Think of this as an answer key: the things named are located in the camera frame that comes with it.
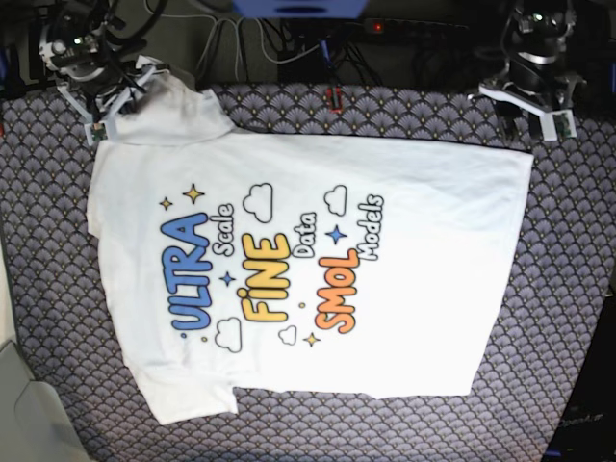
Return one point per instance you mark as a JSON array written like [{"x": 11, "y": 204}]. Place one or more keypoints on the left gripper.
[{"x": 521, "y": 89}]

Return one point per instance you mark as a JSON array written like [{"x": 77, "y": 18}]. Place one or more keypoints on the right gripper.
[{"x": 100, "y": 92}]

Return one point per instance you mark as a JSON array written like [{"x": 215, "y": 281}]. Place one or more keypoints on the white printed T-shirt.
[{"x": 330, "y": 264}]

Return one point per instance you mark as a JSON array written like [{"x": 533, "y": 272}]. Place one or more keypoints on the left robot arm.
[{"x": 535, "y": 34}]

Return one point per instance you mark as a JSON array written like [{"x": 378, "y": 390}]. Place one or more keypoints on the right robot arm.
[{"x": 80, "y": 46}]

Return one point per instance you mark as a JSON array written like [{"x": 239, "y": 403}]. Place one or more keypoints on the patterned grey table cloth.
[{"x": 551, "y": 308}]

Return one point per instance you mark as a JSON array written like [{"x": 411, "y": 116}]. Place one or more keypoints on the black power strip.
[{"x": 405, "y": 31}]

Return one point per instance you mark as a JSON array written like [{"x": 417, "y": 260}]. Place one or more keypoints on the blue box at top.
[{"x": 300, "y": 8}]

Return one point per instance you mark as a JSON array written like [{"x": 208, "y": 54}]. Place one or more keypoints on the red clamp at table edge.
[{"x": 334, "y": 99}]

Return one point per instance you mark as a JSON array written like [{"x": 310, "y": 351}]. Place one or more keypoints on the black power adapter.
[{"x": 309, "y": 69}]

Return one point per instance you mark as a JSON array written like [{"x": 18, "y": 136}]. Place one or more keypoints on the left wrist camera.
[{"x": 558, "y": 125}]

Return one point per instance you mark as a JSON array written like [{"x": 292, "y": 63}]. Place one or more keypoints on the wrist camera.
[
  {"x": 95, "y": 132},
  {"x": 558, "y": 125}
]

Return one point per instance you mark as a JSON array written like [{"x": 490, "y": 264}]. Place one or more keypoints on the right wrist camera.
[{"x": 95, "y": 132}]

